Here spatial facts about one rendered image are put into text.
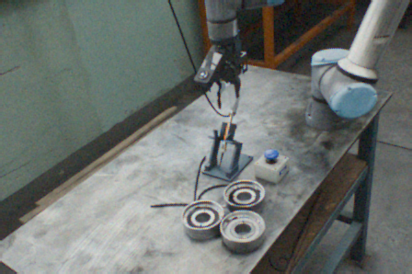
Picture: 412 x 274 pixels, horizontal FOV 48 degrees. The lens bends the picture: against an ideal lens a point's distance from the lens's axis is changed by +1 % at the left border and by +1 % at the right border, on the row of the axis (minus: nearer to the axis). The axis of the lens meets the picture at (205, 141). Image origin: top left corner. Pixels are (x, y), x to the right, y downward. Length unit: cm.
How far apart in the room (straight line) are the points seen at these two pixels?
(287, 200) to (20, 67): 173
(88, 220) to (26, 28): 149
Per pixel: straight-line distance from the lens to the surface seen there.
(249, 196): 122
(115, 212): 127
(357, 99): 131
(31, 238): 129
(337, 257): 186
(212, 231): 112
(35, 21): 260
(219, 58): 118
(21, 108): 262
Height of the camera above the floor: 161
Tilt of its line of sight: 33 degrees down
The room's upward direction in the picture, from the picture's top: 8 degrees counter-clockwise
